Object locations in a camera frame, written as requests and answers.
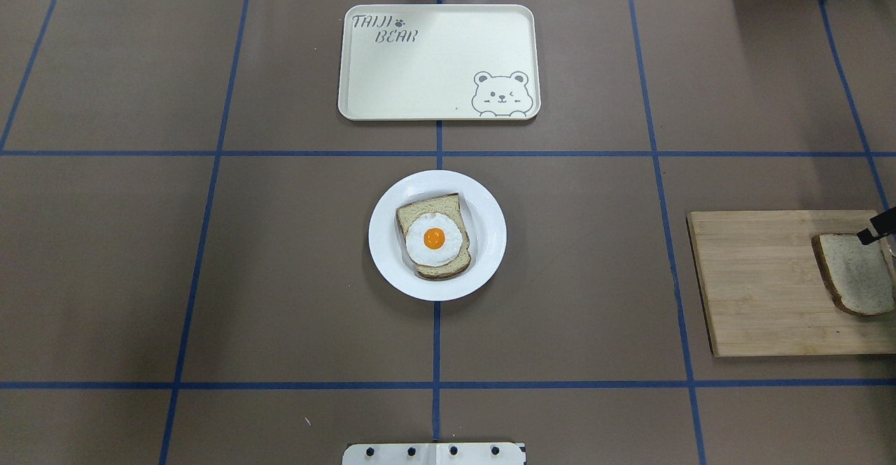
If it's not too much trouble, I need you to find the bread slice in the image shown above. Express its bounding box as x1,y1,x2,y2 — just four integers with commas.
811,233,894,317
395,193,473,280

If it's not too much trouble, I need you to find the white round plate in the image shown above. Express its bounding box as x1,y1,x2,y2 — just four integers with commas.
368,170,507,302

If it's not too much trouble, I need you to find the wooden cutting board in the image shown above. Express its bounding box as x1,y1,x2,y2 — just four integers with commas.
686,209,895,357

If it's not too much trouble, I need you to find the fried egg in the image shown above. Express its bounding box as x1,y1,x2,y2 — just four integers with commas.
405,213,463,268

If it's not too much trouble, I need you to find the cream bear serving tray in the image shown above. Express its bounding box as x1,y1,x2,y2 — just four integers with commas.
338,4,541,121

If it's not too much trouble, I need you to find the white column base plate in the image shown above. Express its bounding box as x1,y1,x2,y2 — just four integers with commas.
342,442,527,464

